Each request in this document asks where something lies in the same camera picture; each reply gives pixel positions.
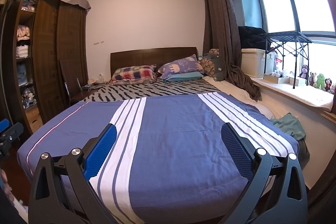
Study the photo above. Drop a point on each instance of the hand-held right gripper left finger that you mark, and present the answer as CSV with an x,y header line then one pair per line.
x,y
101,150

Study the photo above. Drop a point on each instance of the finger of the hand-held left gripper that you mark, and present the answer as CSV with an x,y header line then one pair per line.
x,y
13,133

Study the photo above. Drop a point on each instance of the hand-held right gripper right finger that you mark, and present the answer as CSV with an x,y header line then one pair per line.
x,y
236,150

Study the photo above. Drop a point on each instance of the green towel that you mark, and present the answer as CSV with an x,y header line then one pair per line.
x,y
288,125

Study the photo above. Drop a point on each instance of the blue white striped bedspread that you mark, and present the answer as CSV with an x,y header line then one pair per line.
x,y
178,140

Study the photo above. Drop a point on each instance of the plaid pillow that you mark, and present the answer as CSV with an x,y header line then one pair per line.
x,y
134,74

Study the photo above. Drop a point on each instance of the green cushion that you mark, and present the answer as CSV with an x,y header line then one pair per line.
x,y
219,69

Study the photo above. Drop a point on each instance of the zebra pattern bed sheet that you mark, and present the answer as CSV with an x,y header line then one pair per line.
x,y
157,88

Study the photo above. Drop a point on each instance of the brown wooden wardrobe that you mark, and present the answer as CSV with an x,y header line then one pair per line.
x,y
47,56

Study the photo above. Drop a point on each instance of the white sill cushion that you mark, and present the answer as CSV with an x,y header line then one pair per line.
x,y
302,96

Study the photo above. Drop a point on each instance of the white storage box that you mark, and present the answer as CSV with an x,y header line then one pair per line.
x,y
252,64

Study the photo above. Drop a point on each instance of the brown patterned cushion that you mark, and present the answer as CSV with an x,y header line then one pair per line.
x,y
208,66

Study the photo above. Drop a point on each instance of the teal pillow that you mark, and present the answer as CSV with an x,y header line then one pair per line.
x,y
186,77

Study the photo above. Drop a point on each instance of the purple elephant print pillow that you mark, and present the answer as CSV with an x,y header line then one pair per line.
x,y
181,66

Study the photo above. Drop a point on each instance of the purple monkey plush toy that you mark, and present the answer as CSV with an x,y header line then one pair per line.
x,y
304,72

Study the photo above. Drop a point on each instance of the brown bear plush toy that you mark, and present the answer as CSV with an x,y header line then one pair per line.
x,y
312,79

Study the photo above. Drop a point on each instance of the dark wooden headboard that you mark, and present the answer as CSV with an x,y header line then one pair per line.
x,y
152,56

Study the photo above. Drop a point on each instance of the green frog plush toy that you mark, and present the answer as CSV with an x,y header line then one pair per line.
x,y
320,81

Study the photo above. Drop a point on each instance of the brown monkey plush toy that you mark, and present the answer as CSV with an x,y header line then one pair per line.
x,y
329,85

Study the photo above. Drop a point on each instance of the black jacket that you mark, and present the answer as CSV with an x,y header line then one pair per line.
x,y
252,37

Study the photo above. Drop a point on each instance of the brown curtain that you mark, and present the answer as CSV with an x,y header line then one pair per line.
x,y
220,29

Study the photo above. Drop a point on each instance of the black folding table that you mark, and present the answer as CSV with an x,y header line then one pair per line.
x,y
286,36

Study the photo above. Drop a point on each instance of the grey window blind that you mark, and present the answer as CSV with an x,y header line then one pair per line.
x,y
245,1

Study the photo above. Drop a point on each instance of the window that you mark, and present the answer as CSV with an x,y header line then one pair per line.
x,y
302,3

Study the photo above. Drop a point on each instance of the metal frame chair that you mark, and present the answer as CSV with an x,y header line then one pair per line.
x,y
68,82

